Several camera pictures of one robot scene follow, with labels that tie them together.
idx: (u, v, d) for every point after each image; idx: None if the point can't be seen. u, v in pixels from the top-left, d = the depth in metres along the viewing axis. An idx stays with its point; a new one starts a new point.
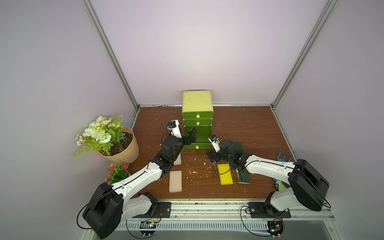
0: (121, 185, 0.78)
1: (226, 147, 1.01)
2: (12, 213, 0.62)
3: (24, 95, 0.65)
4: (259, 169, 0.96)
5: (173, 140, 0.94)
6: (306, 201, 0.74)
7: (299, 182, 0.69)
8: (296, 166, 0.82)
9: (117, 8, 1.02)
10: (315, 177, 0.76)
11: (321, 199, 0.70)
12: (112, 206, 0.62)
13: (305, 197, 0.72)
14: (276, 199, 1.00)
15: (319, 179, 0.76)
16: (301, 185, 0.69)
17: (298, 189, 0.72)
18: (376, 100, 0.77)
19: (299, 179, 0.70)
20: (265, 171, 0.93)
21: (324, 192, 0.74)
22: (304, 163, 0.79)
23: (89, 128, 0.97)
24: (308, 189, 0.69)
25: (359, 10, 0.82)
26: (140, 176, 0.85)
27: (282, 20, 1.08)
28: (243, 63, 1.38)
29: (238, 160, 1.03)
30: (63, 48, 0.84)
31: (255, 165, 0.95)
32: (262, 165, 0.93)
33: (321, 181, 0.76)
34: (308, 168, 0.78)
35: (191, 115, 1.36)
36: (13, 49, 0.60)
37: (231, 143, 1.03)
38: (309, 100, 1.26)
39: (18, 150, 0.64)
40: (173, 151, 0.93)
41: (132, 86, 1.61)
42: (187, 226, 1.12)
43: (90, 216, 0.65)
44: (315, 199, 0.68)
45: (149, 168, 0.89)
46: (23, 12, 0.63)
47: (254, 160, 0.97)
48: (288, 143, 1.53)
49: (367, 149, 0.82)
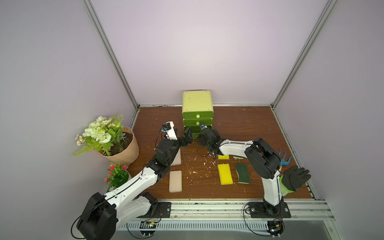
0: (113, 195, 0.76)
1: (205, 133, 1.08)
2: (12, 213, 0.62)
3: (24, 95, 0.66)
4: (228, 149, 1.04)
5: (168, 144, 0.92)
6: (260, 172, 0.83)
7: (252, 153, 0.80)
8: (254, 143, 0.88)
9: (116, 7, 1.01)
10: (269, 152, 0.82)
11: (272, 169, 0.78)
12: (105, 217, 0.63)
13: (258, 167, 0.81)
14: (265, 192, 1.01)
15: (272, 153, 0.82)
16: (253, 156, 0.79)
17: (252, 160, 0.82)
18: (376, 99, 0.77)
19: (252, 151, 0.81)
20: (234, 151, 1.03)
21: (277, 164, 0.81)
22: (258, 139, 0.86)
23: (89, 128, 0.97)
24: (258, 158, 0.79)
25: (359, 9, 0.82)
26: (134, 183, 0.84)
27: (282, 19, 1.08)
28: (243, 63, 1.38)
29: (215, 144, 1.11)
30: (62, 49, 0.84)
31: (226, 146, 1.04)
32: (230, 145, 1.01)
33: (274, 154, 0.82)
34: (262, 144, 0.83)
35: (191, 115, 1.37)
36: (13, 49, 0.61)
37: (210, 130, 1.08)
38: (309, 101, 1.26)
39: (18, 150, 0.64)
40: (169, 156, 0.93)
41: (132, 87, 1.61)
42: (187, 226, 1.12)
43: (83, 227, 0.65)
44: (264, 167, 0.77)
45: (144, 174, 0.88)
46: (22, 12, 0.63)
47: (226, 142, 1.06)
48: (288, 143, 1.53)
49: (367, 149, 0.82)
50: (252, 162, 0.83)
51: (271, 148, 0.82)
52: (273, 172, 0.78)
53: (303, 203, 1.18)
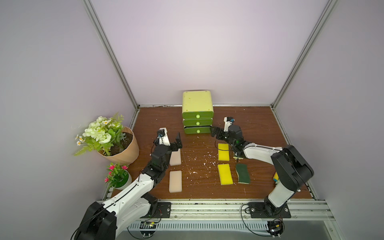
0: (112, 203, 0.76)
1: (234, 131, 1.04)
2: (13, 213, 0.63)
3: (25, 93, 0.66)
4: (254, 153, 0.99)
5: (163, 148, 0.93)
6: (286, 182, 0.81)
7: (280, 160, 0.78)
8: (284, 150, 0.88)
9: (116, 7, 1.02)
10: (300, 163, 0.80)
11: (300, 181, 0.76)
12: (105, 225, 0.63)
13: (285, 176, 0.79)
14: (272, 193, 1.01)
15: (303, 164, 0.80)
16: (281, 163, 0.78)
17: (280, 168, 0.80)
18: (376, 99, 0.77)
19: (280, 158, 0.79)
20: (258, 154, 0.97)
21: (305, 177, 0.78)
22: (290, 147, 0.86)
23: (89, 128, 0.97)
24: (286, 168, 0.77)
25: (359, 9, 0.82)
26: (131, 190, 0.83)
27: (282, 20, 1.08)
28: (243, 63, 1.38)
29: (240, 146, 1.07)
30: (62, 49, 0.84)
31: (251, 149, 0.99)
32: (256, 148, 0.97)
33: (305, 166, 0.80)
34: (294, 153, 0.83)
35: (191, 115, 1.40)
36: (13, 49, 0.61)
37: (241, 130, 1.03)
38: (309, 101, 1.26)
39: (18, 150, 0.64)
40: (164, 161, 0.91)
41: (132, 86, 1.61)
42: (187, 226, 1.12)
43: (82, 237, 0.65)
44: (292, 177, 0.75)
45: (140, 180, 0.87)
46: (22, 13, 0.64)
47: (251, 145, 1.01)
48: (289, 143, 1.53)
49: (368, 149, 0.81)
50: (278, 169, 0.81)
51: (303, 160, 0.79)
52: (300, 184, 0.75)
53: (303, 203, 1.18)
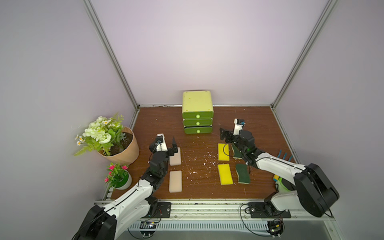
0: (112, 206, 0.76)
1: (246, 139, 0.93)
2: (13, 213, 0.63)
3: (25, 93, 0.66)
4: (269, 166, 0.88)
5: (161, 155, 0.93)
6: (307, 205, 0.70)
7: (305, 183, 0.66)
8: (306, 169, 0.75)
9: (116, 8, 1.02)
10: (325, 186, 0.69)
11: (325, 208, 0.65)
12: (106, 228, 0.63)
13: (307, 200, 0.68)
14: (277, 196, 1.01)
15: (328, 187, 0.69)
16: (305, 187, 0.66)
17: (302, 191, 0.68)
18: (376, 99, 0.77)
19: (305, 180, 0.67)
20: (273, 169, 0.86)
21: (330, 202, 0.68)
22: (314, 166, 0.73)
23: (89, 128, 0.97)
24: (311, 191, 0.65)
25: (359, 9, 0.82)
26: (131, 194, 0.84)
27: (282, 20, 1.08)
28: (243, 63, 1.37)
29: (251, 155, 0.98)
30: (63, 48, 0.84)
31: (265, 161, 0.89)
32: (272, 162, 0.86)
33: (330, 189, 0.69)
34: (318, 173, 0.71)
35: (191, 115, 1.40)
36: (14, 49, 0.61)
37: (254, 138, 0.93)
38: (309, 101, 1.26)
39: (18, 150, 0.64)
40: (162, 167, 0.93)
41: (132, 86, 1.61)
42: (187, 226, 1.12)
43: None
44: (317, 204, 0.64)
45: (140, 185, 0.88)
46: (23, 13, 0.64)
47: (266, 157, 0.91)
48: (288, 143, 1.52)
49: (368, 149, 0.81)
50: (300, 191, 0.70)
51: (330, 183, 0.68)
52: (324, 211, 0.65)
53: None
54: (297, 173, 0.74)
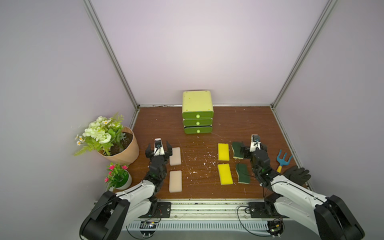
0: (124, 193, 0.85)
1: (261, 159, 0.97)
2: (13, 213, 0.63)
3: (25, 93, 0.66)
4: (285, 192, 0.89)
5: (160, 159, 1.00)
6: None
7: (326, 217, 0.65)
8: (328, 201, 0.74)
9: (116, 7, 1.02)
10: (349, 221, 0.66)
11: None
12: (119, 210, 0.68)
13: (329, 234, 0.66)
14: (282, 203, 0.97)
15: (353, 224, 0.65)
16: (326, 220, 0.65)
17: (323, 224, 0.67)
18: (376, 99, 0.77)
19: (326, 213, 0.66)
20: (291, 195, 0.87)
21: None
22: (338, 200, 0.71)
23: (89, 128, 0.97)
24: (333, 226, 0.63)
25: (359, 9, 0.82)
26: (138, 187, 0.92)
27: (282, 19, 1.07)
28: (243, 62, 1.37)
29: (266, 177, 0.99)
30: (63, 48, 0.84)
31: (282, 186, 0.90)
32: (290, 189, 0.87)
33: (355, 226, 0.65)
34: (341, 207, 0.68)
35: (191, 115, 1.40)
36: (14, 49, 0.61)
37: (269, 159, 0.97)
38: (309, 101, 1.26)
39: (18, 150, 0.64)
40: (162, 170, 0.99)
41: (132, 86, 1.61)
42: (187, 226, 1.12)
43: (88, 229, 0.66)
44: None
45: (145, 182, 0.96)
46: (23, 13, 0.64)
47: (282, 181, 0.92)
48: (289, 143, 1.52)
49: (368, 149, 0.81)
50: (322, 224, 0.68)
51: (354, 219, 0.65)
52: None
53: None
54: (318, 205, 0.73)
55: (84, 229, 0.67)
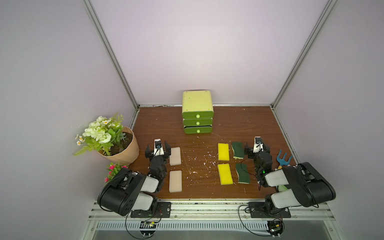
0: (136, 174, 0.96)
1: (264, 160, 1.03)
2: (13, 213, 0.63)
3: (25, 93, 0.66)
4: (274, 177, 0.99)
5: (159, 160, 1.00)
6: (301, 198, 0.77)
7: (288, 169, 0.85)
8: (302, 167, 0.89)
9: (117, 8, 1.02)
10: (317, 178, 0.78)
11: (314, 195, 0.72)
12: (138, 180, 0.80)
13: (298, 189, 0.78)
14: (277, 194, 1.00)
15: (320, 179, 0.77)
16: (289, 172, 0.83)
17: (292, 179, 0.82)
18: (376, 99, 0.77)
19: (289, 167, 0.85)
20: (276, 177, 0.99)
21: (325, 195, 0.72)
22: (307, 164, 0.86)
23: (89, 128, 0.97)
24: (295, 177, 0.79)
25: (359, 9, 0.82)
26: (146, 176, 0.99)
27: (282, 19, 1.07)
28: (242, 62, 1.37)
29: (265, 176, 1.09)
30: (62, 48, 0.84)
31: (271, 174, 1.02)
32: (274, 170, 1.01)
33: (323, 183, 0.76)
34: (309, 167, 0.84)
35: (191, 115, 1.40)
36: (13, 49, 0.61)
37: (271, 161, 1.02)
38: (309, 101, 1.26)
39: (18, 150, 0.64)
40: (162, 170, 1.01)
41: (132, 86, 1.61)
42: (187, 226, 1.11)
43: (107, 198, 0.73)
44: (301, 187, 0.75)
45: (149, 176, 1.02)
46: (22, 12, 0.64)
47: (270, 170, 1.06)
48: (289, 143, 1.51)
49: (368, 149, 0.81)
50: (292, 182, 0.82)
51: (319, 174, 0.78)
52: (314, 198, 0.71)
53: None
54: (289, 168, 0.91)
55: (103, 196, 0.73)
